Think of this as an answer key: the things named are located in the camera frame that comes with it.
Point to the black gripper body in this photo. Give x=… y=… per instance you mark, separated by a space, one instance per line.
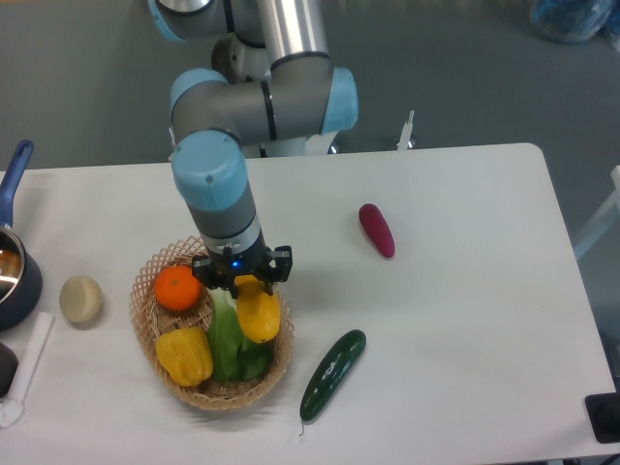
x=240 y=255

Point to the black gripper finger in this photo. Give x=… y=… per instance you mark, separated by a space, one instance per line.
x=274 y=266
x=215 y=274

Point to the yellow mango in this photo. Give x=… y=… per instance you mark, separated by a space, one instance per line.
x=257 y=311

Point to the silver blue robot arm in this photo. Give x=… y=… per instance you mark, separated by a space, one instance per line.
x=282 y=86

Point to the woven wicker basket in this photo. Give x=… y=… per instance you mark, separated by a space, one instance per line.
x=151 y=320

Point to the orange fruit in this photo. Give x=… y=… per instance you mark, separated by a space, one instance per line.
x=176 y=288

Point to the yellow bell pepper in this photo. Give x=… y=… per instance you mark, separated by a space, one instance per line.
x=185 y=354

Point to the green bok choy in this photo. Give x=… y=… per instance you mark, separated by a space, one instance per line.
x=235 y=357

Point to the purple sweet potato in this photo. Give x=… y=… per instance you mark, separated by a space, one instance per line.
x=376 y=229

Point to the beige round potato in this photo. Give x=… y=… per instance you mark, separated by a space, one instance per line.
x=80 y=299

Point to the dark green cucumber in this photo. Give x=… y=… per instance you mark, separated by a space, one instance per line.
x=329 y=375

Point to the dark blue saucepan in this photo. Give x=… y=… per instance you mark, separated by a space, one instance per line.
x=21 y=278

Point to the black object at left edge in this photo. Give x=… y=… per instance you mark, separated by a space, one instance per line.
x=8 y=368

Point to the black device at table edge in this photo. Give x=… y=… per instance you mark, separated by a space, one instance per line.
x=603 y=413

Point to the blue plastic bag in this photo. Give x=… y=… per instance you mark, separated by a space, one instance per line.
x=570 y=22

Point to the white frame at right edge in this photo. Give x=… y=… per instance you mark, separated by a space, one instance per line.
x=599 y=222

